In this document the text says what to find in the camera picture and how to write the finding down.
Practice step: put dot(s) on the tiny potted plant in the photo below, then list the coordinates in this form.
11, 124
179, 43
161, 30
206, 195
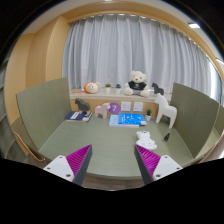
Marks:
107, 90
118, 90

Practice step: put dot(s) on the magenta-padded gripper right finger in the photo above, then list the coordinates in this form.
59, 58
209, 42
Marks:
166, 166

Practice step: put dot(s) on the dark grey horse figurine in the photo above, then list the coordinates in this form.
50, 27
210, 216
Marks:
82, 105

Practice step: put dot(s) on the small orange-maned plush toy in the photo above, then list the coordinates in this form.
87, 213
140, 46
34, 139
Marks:
90, 87

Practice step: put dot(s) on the olive green partition panel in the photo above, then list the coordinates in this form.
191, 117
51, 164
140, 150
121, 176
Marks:
43, 106
196, 120

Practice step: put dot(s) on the large white horse figurine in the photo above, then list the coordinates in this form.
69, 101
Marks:
166, 110

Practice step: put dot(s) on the bright blue book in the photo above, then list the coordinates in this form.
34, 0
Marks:
131, 119

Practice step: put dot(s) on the spiky potted plant, white pot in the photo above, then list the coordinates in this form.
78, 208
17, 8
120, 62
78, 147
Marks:
148, 117

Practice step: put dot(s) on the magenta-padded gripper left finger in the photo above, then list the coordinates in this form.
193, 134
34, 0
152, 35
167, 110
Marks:
58, 166

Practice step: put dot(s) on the ceiling light panels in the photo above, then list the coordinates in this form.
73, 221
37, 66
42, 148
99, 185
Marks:
194, 25

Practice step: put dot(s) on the cream teddy bear, black shirt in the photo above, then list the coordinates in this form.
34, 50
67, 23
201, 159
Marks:
137, 85

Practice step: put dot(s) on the pink horse figurine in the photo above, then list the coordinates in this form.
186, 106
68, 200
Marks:
101, 110

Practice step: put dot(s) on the dark navy book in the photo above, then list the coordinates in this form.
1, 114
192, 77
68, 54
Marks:
76, 116

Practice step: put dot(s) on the light blue book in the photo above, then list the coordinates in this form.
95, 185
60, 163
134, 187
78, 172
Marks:
113, 121

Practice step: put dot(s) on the black horse figurine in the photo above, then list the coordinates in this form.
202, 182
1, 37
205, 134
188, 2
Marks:
157, 89

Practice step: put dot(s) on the purple round number sign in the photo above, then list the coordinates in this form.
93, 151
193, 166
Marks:
115, 108

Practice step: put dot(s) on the white bear-shaped power strip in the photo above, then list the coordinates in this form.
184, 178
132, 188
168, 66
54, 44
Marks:
145, 140

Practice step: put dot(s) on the grey-white curtain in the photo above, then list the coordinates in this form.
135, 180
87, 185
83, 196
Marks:
133, 43

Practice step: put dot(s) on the wooden window ledge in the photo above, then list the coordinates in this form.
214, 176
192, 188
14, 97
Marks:
100, 96

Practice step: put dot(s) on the white wall socket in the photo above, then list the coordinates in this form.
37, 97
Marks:
138, 106
125, 106

